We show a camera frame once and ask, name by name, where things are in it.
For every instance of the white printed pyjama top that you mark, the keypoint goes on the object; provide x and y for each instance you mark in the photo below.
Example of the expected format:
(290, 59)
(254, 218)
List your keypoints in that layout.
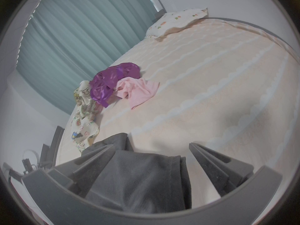
(85, 121)

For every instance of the pale pink garment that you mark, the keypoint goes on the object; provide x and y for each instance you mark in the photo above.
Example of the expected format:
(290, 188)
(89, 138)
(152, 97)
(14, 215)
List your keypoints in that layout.
(138, 90)

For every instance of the black T-shirt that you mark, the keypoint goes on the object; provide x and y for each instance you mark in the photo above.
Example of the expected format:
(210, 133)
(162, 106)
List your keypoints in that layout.
(140, 184)

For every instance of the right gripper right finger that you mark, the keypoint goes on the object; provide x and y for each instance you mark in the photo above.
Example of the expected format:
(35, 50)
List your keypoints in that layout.
(215, 170)

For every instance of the black chest of drawers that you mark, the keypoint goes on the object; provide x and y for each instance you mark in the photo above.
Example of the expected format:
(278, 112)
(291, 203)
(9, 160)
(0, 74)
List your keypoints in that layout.
(57, 144)

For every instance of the white printed pillow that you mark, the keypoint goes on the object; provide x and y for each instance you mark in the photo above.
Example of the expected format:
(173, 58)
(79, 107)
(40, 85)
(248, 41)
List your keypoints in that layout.
(178, 20)

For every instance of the blue-green curtain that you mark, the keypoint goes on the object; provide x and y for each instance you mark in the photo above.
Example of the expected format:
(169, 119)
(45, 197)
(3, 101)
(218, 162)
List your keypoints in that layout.
(42, 67)
(93, 20)

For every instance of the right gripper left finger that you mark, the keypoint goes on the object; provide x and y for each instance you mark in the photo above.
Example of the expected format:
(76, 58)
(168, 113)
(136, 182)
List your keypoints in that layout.
(86, 172)

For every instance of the bed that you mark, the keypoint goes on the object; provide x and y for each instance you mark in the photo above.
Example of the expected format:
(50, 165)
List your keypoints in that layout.
(211, 78)

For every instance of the grey bedside table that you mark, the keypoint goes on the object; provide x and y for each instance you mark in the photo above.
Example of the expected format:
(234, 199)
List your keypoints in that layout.
(159, 15)

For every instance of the purple garment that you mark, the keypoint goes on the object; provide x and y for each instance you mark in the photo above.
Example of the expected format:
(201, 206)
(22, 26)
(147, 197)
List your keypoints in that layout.
(110, 81)

